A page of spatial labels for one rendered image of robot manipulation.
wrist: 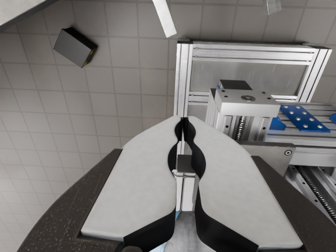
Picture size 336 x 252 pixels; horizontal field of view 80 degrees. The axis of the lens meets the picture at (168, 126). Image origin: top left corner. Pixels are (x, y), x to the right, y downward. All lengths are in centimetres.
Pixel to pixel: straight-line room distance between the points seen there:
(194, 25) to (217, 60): 31
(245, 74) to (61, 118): 145
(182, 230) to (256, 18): 132
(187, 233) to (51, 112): 166
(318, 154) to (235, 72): 74
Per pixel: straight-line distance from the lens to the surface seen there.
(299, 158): 72
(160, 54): 146
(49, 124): 199
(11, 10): 90
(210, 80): 130
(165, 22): 59
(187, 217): 43
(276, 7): 61
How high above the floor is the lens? 142
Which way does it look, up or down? 58 degrees down
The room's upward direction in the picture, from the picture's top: 175 degrees counter-clockwise
